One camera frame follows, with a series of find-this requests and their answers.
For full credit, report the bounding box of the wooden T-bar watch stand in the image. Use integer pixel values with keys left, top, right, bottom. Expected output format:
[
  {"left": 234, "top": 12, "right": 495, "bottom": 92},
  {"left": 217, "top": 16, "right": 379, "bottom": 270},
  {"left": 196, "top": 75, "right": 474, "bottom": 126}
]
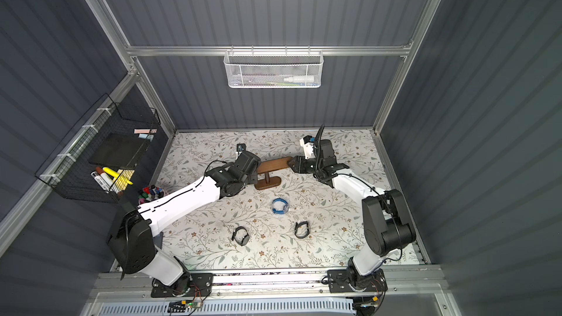
[{"left": 254, "top": 157, "right": 293, "bottom": 190}]

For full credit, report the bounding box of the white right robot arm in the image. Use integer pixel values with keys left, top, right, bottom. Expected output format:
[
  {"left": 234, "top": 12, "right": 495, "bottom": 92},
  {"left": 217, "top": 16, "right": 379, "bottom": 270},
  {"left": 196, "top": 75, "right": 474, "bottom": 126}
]
[{"left": 288, "top": 126, "right": 417, "bottom": 291}]

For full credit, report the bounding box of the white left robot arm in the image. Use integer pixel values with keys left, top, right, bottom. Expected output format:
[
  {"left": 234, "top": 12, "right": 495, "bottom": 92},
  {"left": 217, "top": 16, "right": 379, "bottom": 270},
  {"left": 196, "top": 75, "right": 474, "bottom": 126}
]
[{"left": 107, "top": 151, "right": 261, "bottom": 296}]

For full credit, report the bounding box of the blue white wrist watch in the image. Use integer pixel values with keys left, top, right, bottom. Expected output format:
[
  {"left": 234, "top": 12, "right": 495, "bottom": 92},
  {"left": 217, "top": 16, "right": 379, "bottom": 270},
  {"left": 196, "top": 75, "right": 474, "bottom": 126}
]
[{"left": 271, "top": 197, "right": 290, "bottom": 215}]

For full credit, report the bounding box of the black slim band watch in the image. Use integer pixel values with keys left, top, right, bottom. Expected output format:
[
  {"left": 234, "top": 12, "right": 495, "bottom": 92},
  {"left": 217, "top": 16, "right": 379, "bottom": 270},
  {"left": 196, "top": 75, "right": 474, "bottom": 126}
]
[{"left": 294, "top": 221, "right": 310, "bottom": 239}]

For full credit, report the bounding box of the white tube in basket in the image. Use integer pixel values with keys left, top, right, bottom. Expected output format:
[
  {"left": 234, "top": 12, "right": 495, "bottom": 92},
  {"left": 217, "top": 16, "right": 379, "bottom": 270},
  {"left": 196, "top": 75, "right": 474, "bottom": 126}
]
[{"left": 283, "top": 75, "right": 315, "bottom": 86}]

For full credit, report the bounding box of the pink cup with markers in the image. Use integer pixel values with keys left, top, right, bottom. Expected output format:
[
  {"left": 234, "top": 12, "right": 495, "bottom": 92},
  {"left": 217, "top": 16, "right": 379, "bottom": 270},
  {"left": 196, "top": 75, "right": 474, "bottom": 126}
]
[{"left": 138, "top": 185, "right": 166, "bottom": 205}]

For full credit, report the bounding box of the yellow highlighter marker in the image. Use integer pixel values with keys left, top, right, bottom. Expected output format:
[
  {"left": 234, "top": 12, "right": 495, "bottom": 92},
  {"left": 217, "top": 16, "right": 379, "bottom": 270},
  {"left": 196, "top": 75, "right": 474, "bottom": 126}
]
[{"left": 103, "top": 167, "right": 133, "bottom": 185}]

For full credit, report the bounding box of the white marker in basket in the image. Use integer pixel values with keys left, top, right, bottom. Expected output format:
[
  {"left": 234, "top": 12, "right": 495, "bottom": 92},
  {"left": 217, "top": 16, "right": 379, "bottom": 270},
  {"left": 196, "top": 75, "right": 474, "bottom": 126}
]
[{"left": 91, "top": 171, "right": 111, "bottom": 193}]

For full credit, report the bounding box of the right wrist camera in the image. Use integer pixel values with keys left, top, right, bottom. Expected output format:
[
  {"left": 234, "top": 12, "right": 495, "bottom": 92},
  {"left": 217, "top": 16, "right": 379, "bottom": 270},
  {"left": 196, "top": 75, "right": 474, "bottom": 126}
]
[{"left": 299, "top": 135, "right": 316, "bottom": 159}]

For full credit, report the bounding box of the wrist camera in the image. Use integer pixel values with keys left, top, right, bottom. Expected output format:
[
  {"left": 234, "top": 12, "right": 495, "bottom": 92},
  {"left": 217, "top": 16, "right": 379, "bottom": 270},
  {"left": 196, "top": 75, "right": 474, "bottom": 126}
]
[
  {"left": 237, "top": 143, "right": 247, "bottom": 154},
  {"left": 299, "top": 135, "right": 316, "bottom": 159}
]

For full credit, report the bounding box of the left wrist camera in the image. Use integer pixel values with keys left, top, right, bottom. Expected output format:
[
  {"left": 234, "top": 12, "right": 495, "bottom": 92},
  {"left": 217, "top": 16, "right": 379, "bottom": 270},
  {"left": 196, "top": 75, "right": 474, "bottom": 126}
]
[{"left": 237, "top": 143, "right": 247, "bottom": 154}]

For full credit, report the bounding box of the white wire mesh basket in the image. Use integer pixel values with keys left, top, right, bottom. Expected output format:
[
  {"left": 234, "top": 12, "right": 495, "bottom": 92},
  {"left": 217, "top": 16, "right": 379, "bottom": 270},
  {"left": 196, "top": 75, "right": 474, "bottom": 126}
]
[{"left": 223, "top": 52, "right": 324, "bottom": 89}]

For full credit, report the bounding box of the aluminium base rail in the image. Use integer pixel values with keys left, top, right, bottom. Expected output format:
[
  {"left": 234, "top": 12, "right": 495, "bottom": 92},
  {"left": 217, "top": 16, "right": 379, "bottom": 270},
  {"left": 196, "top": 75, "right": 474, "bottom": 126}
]
[{"left": 87, "top": 265, "right": 449, "bottom": 303}]

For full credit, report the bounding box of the black wire wall basket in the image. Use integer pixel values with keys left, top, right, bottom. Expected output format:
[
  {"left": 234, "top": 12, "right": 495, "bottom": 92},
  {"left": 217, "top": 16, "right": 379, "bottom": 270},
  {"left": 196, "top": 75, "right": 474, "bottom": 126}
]
[{"left": 35, "top": 95, "right": 160, "bottom": 203}]

